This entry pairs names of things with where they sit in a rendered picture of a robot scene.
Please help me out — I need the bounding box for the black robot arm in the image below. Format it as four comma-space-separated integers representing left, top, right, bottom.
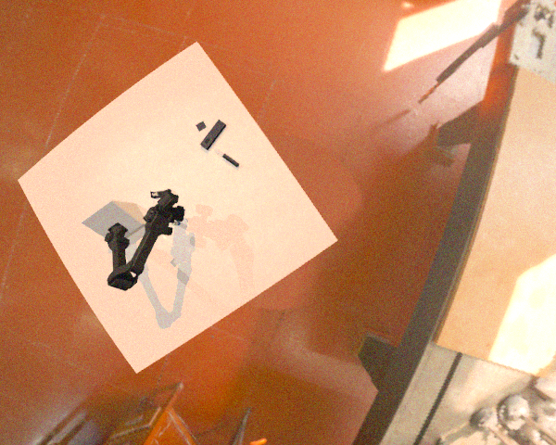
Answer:
105, 190, 185, 291

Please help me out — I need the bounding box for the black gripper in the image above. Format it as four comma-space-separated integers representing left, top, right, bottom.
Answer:
163, 195, 179, 236

